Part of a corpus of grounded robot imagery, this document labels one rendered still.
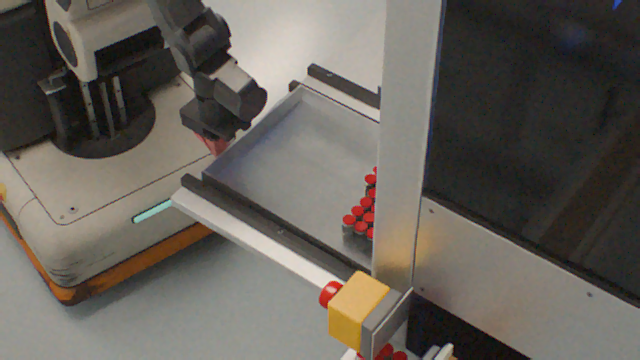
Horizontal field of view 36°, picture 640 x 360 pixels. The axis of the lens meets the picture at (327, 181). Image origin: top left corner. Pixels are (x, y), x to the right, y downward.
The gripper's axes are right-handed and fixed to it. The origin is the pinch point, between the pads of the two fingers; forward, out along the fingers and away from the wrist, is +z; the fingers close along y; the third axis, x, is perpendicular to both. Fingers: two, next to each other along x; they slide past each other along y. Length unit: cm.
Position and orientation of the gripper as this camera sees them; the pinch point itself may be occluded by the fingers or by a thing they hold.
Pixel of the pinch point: (220, 153)
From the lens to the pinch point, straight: 164.9
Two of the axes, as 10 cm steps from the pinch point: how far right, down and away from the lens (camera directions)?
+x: 5.9, -5.9, 5.5
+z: 0.0, 6.8, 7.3
